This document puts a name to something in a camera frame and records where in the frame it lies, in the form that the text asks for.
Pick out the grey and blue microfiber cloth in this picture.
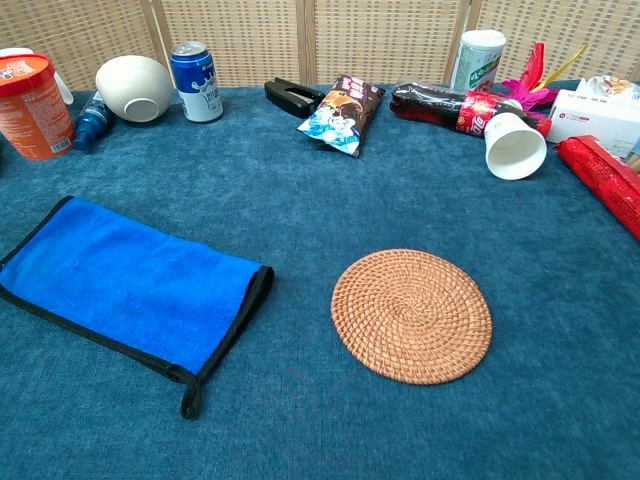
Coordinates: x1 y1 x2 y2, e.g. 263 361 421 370
0 194 276 421

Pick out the round woven rattan coaster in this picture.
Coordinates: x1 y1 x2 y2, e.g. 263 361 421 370
330 248 494 386

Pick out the dark chocolate snack bag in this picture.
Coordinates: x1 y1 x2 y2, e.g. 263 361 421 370
296 74 387 159

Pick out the black stapler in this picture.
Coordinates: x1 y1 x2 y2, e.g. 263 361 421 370
263 78 327 120

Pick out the cola bottle with red label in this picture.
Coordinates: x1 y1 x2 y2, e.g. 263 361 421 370
389 82 554 140

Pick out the blue and white drink can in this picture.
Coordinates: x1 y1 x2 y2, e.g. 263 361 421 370
169 40 225 124

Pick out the blue table cloth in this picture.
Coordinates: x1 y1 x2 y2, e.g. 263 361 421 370
0 79 640 480

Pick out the bamboo folding screen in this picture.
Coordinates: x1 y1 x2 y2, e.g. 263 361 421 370
0 0 640 92

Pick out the tipped paper cup green print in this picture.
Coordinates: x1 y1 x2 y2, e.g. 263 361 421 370
483 111 548 181

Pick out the green and white lidded cup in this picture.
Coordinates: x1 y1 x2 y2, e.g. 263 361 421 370
449 29 508 94

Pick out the white ceramic bowl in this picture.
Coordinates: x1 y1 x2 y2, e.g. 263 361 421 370
94 54 176 124

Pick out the small blue bottle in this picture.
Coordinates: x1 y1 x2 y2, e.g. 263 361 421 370
73 89 116 152

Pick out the pink feather shuttlecock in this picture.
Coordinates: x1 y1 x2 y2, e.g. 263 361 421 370
501 41 590 112

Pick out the red biscuit packet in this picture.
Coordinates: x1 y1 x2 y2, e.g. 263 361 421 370
556 134 640 241

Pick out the white cardboard box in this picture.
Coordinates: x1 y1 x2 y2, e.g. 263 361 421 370
545 89 640 159

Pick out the orange instant noodle tub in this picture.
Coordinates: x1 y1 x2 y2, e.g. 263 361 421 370
0 52 76 162

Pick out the white printed snack packet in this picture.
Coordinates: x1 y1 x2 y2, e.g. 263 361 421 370
574 74 640 102

